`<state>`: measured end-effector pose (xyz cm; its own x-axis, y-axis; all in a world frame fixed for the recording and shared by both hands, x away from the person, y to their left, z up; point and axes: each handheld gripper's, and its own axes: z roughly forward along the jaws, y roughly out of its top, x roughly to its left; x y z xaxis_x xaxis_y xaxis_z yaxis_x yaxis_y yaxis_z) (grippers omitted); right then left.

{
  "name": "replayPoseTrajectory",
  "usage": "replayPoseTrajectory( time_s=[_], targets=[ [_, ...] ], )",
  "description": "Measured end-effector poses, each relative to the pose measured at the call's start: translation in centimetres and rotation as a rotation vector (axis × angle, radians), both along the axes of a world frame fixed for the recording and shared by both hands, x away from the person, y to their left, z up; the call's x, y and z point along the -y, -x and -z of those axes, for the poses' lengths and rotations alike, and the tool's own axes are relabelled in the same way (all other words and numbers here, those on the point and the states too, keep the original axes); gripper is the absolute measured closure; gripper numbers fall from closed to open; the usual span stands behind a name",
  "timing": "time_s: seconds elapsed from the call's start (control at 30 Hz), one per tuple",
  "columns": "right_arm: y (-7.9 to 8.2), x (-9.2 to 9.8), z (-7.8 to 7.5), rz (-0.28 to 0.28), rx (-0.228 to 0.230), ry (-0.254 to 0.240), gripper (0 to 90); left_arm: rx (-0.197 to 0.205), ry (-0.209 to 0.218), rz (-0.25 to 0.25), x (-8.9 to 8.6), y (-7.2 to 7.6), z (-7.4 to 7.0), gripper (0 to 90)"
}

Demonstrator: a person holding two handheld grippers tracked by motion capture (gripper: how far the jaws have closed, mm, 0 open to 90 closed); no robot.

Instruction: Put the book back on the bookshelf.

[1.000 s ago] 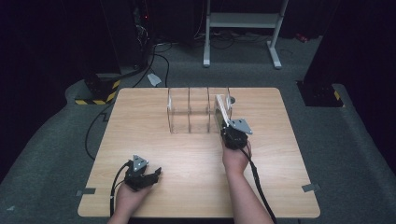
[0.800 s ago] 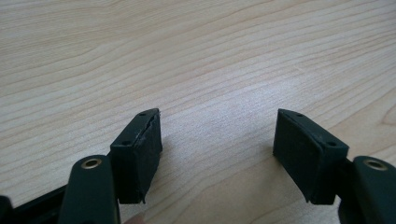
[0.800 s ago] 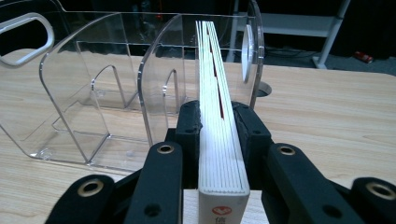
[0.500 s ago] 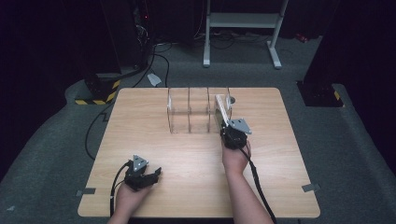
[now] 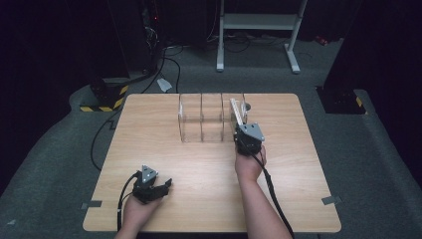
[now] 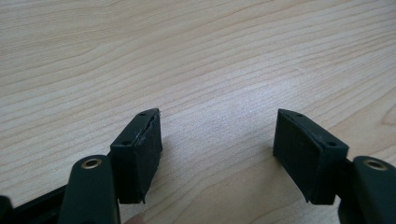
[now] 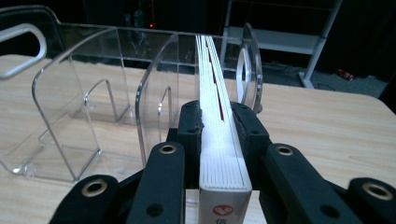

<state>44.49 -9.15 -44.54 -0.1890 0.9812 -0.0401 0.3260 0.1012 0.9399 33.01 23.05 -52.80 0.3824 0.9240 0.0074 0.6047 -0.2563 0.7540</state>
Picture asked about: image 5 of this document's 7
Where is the bundle of black cables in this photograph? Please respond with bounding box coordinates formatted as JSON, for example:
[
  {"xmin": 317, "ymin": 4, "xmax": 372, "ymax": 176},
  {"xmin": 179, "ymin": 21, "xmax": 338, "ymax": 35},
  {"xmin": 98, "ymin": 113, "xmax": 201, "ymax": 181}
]
[{"xmin": 207, "ymin": 31, "xmax": 290, "ymax": 54}]

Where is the person's right hand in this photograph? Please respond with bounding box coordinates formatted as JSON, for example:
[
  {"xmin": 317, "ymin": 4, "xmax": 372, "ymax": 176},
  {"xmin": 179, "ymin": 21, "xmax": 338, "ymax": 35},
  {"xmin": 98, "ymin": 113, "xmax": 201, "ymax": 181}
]
[{"xmin": 234, "ymin": 144, "xmax": 268, "ymax": 184}]

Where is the black yellow striped stand base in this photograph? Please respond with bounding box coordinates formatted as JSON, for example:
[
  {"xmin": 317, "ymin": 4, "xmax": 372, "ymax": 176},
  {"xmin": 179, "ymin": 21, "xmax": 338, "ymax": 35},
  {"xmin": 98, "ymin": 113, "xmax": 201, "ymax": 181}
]
[
  {"xmin": 316, "ymin": 86, "xmax": 368, "ymax": 116},
  {"xmin": 79, "ymin": 78, "xmax": 129, "ymax": 113}
]

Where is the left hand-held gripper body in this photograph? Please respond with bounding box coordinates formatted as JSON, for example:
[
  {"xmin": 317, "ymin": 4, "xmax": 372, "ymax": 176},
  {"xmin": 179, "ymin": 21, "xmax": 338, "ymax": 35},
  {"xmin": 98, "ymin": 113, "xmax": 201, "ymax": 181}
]
[{"xmin": 131, "ymin": 164, "xmax": 159, "ymax": 204}]

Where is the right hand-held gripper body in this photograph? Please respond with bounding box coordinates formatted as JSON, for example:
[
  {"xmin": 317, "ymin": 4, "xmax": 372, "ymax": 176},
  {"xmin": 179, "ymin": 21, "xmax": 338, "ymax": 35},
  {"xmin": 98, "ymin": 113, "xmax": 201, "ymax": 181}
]
[{"xmin": 233, "ymin": 121, "xmax": 266, "ymax": 157}]

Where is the dark equipment rack with wires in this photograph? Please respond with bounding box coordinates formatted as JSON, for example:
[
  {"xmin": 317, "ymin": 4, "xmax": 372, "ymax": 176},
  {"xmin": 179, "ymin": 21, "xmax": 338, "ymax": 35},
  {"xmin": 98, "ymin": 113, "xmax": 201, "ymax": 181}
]
[{"xmin": 140, "ymin": 0, "xmax": 167, "ymax": 76}]

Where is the hand-held gripper cable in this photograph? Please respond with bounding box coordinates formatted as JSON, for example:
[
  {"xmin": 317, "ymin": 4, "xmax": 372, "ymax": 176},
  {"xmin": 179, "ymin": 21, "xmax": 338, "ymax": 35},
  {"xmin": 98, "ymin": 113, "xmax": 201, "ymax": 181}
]
[
  {"xmin": 250, "ymin": 150, "xmax": 296, "ymax": 239},
  {"xmin": 116, "ymin": 171, "xmax": 140, "ymax": 232}
]

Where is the green leaf picture book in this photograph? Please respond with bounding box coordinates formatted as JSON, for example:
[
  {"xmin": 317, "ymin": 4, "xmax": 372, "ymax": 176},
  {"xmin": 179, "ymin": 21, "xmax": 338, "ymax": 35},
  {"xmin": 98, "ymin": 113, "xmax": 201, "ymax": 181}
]
[{"xmin": 229, "ymin": 98, "xmax": 246, "ymax": 127}]

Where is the person's left hand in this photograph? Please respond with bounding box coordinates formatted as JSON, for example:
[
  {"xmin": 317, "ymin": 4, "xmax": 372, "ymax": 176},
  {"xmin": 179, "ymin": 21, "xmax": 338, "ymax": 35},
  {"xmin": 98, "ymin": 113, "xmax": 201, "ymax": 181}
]
[{"xmin": 120, "ymin": 193, "xmax": 164, "ymax": 233}]

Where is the left hand-held gripper cable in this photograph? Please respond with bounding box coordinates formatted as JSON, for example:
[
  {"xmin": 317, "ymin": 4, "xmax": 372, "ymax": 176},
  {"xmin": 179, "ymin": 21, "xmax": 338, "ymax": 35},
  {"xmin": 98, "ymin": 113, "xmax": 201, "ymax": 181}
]
[{"xmin": 116, "ymin": 171, "xmax": 140, "ymax": 232}]

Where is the white metal stand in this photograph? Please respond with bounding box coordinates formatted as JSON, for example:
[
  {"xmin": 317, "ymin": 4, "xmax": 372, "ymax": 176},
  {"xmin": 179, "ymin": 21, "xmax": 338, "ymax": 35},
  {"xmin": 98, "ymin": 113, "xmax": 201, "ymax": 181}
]
[{"xmin": 216, "ymin": 0, "xmax": 309, "ymax": 75}]

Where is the black looped floor cable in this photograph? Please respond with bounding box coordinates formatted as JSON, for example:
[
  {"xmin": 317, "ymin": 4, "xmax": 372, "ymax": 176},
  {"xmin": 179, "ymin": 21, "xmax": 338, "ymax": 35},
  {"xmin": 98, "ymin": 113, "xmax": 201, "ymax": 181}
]
[{"xmin": 140, "ymin": 46, "xmax": 183, "ymax": 95}]

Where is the clear acrylic divided rack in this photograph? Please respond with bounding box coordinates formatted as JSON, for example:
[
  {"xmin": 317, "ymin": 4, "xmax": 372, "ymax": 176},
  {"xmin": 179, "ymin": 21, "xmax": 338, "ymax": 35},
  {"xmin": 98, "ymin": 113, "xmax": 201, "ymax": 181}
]
[{"xmin": 177, "ymin": 93, "xmax": 249, "ymax": 143}]

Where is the pale grey floor scrap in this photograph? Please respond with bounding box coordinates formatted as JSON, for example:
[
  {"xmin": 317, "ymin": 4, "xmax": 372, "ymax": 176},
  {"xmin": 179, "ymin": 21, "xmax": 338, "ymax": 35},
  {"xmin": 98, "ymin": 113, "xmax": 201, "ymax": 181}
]
[{"xmin": 156, "ymin": 78, "xmax": 173, "ymax": 93}]

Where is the right hand-held gripper cable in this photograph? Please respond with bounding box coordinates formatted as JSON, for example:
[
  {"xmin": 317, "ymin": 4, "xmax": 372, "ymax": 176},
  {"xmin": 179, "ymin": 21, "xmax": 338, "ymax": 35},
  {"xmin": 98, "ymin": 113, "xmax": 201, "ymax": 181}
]
[{"xmin": 250, "ymin": 150, "xmax": 296, "ymax": 239}]

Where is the grey tape piece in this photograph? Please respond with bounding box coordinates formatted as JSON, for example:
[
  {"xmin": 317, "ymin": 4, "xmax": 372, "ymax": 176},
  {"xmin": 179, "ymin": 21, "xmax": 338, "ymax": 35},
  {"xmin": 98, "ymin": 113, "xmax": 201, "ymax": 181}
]
[
  {"xmin": 81, "ymin": 200, "xmax": 104, "ymax": 210},
  {"xmin": 320, "ymin": 195, "xmax": 342, "ymax": 206}
]

